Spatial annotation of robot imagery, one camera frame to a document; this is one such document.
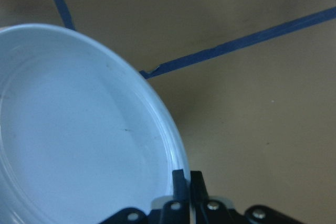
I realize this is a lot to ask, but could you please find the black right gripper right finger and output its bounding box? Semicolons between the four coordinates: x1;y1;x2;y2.
190;171;234;224

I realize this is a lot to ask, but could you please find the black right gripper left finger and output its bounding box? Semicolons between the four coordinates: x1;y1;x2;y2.
160;169;189;223

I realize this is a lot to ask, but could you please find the blue plate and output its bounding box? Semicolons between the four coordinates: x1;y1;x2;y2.
1;24;189;223

